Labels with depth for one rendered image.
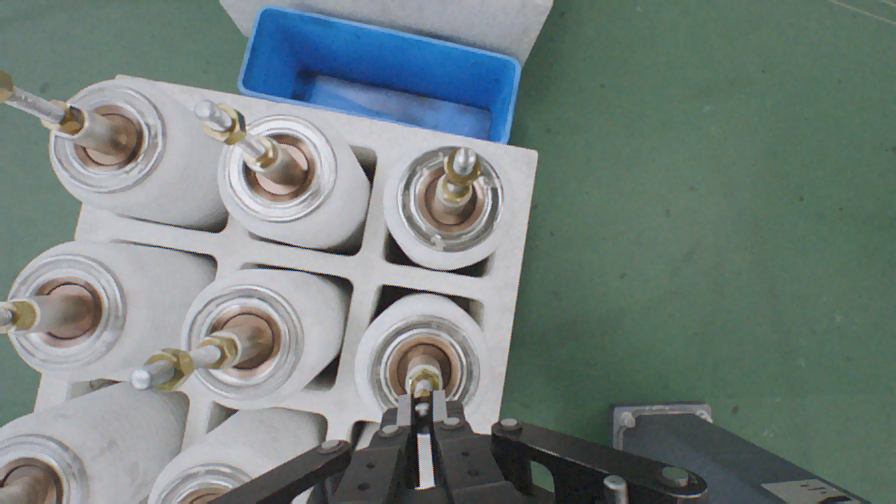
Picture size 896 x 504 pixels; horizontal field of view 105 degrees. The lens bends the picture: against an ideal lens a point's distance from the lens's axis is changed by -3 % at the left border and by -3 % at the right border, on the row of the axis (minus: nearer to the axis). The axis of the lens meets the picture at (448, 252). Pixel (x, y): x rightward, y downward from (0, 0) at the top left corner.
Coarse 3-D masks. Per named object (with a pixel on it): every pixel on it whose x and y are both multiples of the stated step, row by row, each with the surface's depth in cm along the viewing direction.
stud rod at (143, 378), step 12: (204, 348) 19; (216, 348) 19; (192, 360) 17; (204, 360) 18; (216, 360) 19; (132, 372) 14; (144, 372) 14; (156, 372) 15; (168, 372) 15; (132, 384) 14; (144, 384) 14; (156, 384) 15
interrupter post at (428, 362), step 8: (416, 360) 23; (424, 360) 22; (432, 360) 23; (408, 368) 23; (416, 368) 21; (432, 368) 21; (408, 376) 21; (440, 376) 21; (408, 384) 21; (440, 384) 21; (408, 392) 21
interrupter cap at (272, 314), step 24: (240, 288) 23; (264, 288) 23; (216, 312) 23; (240, 312) 23; (264, 312) 23; (288, 312) 23; (192, 336) 23; (264, 336) 24; (288, 336) 23; (264, 360) 23; (288, 360) 23; (216, 384) 23; (240, 384) 23; (264, 384) 23
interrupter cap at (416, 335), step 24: (384, 336) 24; (408, 336) 24; (432, 336) 24; (456, 336) 24; (384, 360) 24; (408, 360) 24; (456, 360) 24; (384, 384) 24; (456, 384) 24; (384, 408) 23
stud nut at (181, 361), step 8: (160, 352) 16; (168, 352) 16; (176, 352) 16; (184, 352) 16; (152, 360) 16; (160, 360) 16; (168, 360) 16; (176, 360) 16; (184, 360) 16; (176, 368) 16; (184, 368) 16; (192, 368) 16; (176, 376) 16; (184, 376) 16; (160, 384) 16; (168, 384) 16; (176, 384) 16
